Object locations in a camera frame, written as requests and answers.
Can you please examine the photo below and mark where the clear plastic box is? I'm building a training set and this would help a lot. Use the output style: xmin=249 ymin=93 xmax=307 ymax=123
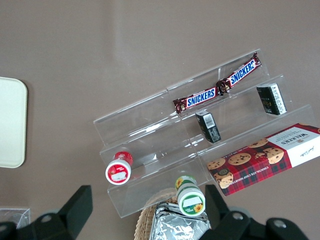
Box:
xmin=0 ymin=206 xmax=32 ymax=230

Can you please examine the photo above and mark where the small black carton box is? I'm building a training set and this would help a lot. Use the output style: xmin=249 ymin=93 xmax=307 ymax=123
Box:
xmin=195 ymin=111 xmax=222 ymax=144
xmin=256 ymin=82 xmax=288 ymax=116

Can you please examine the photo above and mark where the green lidded yogurt cup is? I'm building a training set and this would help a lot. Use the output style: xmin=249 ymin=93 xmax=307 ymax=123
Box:
xmin=174 ymin=174 xmax=206 ymax=217

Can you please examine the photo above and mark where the Walkers red tartan cookie box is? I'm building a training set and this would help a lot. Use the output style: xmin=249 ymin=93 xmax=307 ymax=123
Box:
xmin=206 ymin=122 xmax=320 ymax=197

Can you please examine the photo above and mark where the cream rectangular serving tray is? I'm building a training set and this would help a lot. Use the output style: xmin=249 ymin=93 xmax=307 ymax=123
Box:
xmin=0 ymin=76 xmax=28 ymax=169

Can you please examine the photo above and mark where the silver foil container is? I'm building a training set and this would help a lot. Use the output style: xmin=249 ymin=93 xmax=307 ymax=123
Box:
xmin=154 ymin=201 xmax=210 ymax=222
xmin=149 ymin=207 xmax=212 ymax=240

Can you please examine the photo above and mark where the Snickers chocolate bar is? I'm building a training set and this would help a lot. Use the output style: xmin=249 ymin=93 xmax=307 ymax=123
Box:
xmin=172 ymin=86 xmax=218 ymax=112
xmin=216 ymin=51 xmax=262 ymax=96

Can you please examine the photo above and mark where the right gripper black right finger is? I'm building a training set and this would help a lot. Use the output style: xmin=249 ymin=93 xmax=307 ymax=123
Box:
xmin=199 ymin=184 xmax=267 ymax=240

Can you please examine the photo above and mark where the wicker basket with foil containers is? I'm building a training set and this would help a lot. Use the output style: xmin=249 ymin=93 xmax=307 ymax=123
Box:
xmin=133 ymin=188 xmax=181 ymax=240

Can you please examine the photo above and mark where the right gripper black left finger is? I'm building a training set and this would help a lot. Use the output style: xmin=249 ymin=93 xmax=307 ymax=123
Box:
xmin=16 ymin=184 xmax=94 ymax=240

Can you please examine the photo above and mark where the red lidded yogurt cup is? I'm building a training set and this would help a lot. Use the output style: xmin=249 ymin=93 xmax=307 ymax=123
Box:
xmin=104 ymin=150 xmax=134 ymax=186

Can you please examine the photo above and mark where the clear acrylic stepped shelf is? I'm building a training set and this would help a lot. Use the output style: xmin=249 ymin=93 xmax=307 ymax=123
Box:
xmin=93 ymin=87 xmax=211 ymax=219
xmin=166 ymin=48 xmax=316 ymax=181

